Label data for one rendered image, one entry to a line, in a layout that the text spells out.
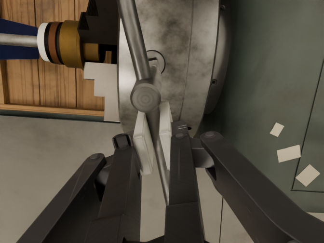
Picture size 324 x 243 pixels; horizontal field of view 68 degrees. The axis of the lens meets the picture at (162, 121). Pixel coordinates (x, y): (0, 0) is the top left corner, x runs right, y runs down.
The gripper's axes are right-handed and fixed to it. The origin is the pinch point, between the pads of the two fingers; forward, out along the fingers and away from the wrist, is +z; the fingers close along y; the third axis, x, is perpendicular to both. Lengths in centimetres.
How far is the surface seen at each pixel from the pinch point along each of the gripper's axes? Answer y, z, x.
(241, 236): 32, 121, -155
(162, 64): 1.2, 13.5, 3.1
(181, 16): 4.7, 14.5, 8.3
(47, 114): -53, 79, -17
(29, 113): -60, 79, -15
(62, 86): -27, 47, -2
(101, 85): -10.6, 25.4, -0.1
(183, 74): 3.7, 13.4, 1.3
